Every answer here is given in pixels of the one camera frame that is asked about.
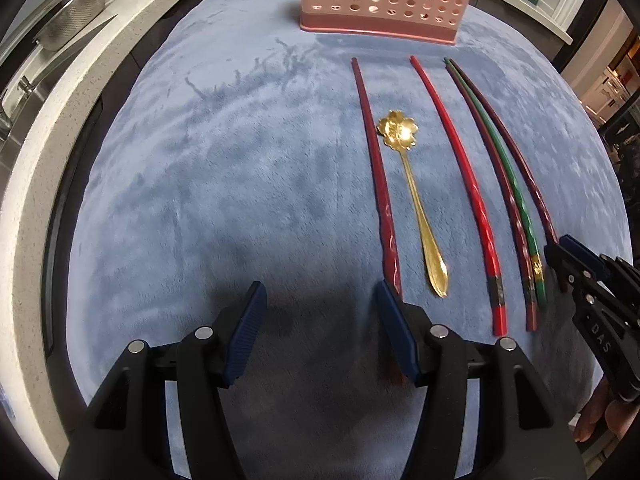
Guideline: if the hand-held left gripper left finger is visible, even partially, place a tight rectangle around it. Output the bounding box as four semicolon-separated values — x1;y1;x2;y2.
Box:
59;280;268;480

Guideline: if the green chopstick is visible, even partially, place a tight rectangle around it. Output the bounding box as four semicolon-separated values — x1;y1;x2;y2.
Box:
445;58;549;308

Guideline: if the steel colander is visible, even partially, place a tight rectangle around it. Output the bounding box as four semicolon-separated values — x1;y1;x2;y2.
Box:
34;0;108;52

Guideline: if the stainless steel sink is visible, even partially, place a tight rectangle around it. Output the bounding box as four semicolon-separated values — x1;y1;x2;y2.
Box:
0;12;120;161

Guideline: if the blue fleece blanket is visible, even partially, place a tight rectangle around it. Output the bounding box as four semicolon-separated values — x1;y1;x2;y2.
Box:
67;0;633;480

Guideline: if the maroon chopstick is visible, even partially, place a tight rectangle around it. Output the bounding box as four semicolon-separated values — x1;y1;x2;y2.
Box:
443;58;539;332

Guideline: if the dark red chopstick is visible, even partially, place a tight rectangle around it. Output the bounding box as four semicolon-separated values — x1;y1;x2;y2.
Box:
351;57;405;386

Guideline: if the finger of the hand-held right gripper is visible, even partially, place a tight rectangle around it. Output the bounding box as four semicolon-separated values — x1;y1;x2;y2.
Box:
543;242;583;295
559;234;608;283

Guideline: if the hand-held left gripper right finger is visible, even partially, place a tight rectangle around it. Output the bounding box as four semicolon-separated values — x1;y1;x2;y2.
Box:
376;280;586;480

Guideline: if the gold flower spoon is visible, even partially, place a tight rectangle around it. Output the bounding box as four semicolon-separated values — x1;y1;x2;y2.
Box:
376;110;449;299

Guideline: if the person's right hand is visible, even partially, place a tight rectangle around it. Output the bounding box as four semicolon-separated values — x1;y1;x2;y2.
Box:
574;374;640;444

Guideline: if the dark purple chopstick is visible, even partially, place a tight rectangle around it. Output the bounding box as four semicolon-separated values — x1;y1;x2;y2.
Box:
449;58;560;247

